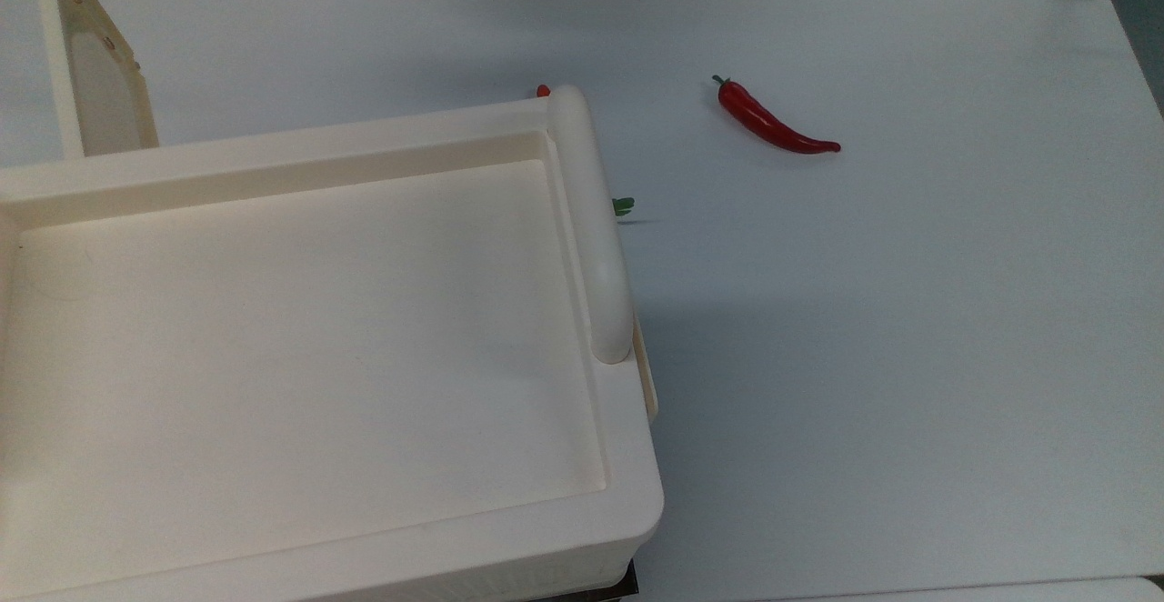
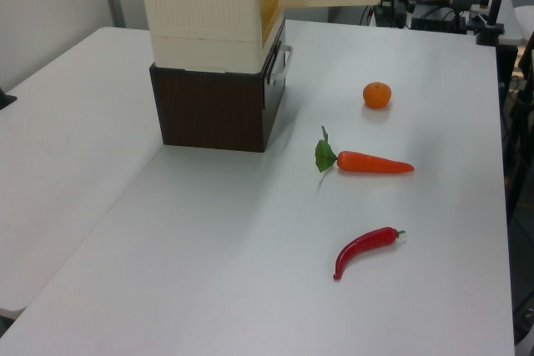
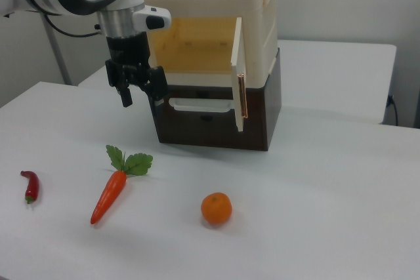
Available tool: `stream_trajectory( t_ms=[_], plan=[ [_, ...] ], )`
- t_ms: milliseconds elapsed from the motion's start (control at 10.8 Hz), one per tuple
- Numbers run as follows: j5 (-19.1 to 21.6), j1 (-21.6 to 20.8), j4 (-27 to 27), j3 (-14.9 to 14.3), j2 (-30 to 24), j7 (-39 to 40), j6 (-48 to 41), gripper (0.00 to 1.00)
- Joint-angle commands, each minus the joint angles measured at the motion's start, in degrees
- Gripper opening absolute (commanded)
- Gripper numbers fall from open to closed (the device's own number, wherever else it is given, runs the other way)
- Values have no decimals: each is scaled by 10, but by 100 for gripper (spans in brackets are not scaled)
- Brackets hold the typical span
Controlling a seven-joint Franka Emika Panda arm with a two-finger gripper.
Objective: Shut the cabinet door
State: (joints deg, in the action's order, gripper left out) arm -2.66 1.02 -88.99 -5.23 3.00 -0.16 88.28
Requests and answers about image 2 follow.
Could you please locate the orange mandarin fruit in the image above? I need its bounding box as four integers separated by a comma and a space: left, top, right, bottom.
362, 81, 393, 110

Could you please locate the orange toy carrot with leaves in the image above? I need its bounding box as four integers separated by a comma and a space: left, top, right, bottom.
314, 125, 416, 175

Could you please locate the white drawer handle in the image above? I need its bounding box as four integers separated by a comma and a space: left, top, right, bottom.
268, 43, 295, 84

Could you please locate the black equipment box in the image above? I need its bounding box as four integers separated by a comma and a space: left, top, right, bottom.
410, 3, 467, 35

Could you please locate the red toy chili pepper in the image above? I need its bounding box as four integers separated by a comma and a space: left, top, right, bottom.
332, 226, 407, 283

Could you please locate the black table clamp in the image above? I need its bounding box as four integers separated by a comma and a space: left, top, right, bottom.
476, 23, 506, 47

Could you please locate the cream plastic cabinet box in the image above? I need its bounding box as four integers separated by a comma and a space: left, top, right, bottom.
136, 0, 287, 74

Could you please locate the dark brown drawer box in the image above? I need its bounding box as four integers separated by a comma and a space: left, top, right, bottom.
149, 18, 290, 153

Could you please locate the black bracket at table edge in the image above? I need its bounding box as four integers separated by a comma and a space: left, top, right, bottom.
0, 88, 19, 112

